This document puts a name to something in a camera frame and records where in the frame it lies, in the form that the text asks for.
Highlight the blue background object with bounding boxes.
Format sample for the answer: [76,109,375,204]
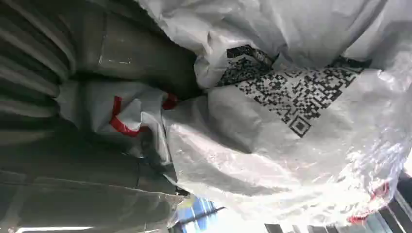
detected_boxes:
[175,197,226,233]

